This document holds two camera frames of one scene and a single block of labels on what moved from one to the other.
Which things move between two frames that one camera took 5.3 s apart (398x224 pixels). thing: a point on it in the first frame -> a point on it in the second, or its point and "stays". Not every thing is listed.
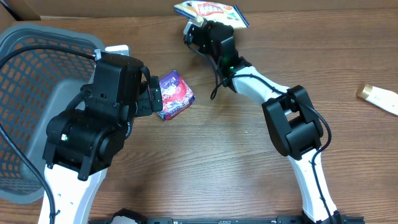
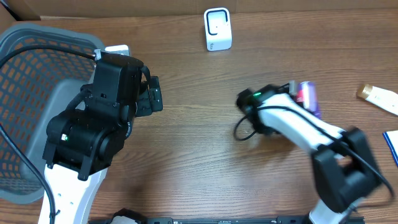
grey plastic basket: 35,86 stays
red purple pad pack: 176,95 -> 308,96
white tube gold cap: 384,99 stays
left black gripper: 150,100 stays
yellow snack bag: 212,12 -> 392,139
